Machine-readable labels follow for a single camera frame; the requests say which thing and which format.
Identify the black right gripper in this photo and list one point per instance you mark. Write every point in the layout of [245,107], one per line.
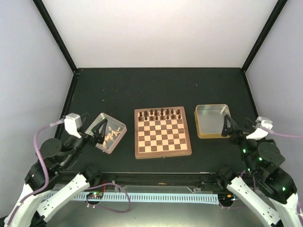
[234,126]

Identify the gold metal tin tray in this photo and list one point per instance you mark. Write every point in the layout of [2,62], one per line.
[210,120]

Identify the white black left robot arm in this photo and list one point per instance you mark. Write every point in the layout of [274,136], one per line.
[53,157]

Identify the light wooden chess pieces pile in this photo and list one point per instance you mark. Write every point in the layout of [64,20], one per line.
[111,135]

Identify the left circuit board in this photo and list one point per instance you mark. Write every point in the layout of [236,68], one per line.
[95,195]

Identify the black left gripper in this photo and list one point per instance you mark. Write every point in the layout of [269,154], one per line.
[98,136]

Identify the black frame post left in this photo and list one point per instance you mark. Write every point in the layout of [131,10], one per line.
[55,33]

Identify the black mounting rail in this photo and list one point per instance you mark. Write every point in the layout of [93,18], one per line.
[155,179]

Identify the pink metal tin tray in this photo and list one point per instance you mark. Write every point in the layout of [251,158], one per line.
[106,132]

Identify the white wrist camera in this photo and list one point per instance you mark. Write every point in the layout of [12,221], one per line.
[72,124]
[262,128]

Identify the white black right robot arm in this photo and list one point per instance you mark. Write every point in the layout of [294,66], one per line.
[262,159]

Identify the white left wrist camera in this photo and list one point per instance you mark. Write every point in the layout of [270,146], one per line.
[72,124]

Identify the circuit board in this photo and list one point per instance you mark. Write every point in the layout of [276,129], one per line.
[226,197]
[95,195]

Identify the wooden chess board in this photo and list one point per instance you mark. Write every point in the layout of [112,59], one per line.
[161,138]

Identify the black frame post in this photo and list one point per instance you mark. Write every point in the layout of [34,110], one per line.
[55,33]
[280,4]

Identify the light blue cable duct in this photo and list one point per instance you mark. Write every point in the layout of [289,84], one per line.
[152,197]

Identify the black frame post right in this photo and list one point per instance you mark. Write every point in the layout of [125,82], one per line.
[280,4]

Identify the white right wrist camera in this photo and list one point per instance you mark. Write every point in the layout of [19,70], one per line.
[262,128]

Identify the right circuit board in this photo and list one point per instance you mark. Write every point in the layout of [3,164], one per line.
[226,197]

